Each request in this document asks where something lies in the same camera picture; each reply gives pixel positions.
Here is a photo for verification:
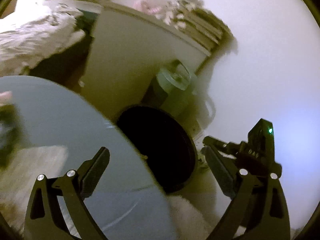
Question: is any grey plush toy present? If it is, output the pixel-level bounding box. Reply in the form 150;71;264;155
154;0;204;30

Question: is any white fluffy rug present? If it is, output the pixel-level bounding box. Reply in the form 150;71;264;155
167;196;213;240

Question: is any white cabinet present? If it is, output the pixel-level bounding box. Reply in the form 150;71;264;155
81;2;211;120

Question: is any dark green clothing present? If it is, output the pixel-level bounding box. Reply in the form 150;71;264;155
76;9;99;34

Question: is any pink plush toy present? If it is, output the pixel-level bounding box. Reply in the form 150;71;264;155
133;0;162;15

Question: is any white ruffled duvet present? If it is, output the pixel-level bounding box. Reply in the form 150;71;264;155
1;3;85;77

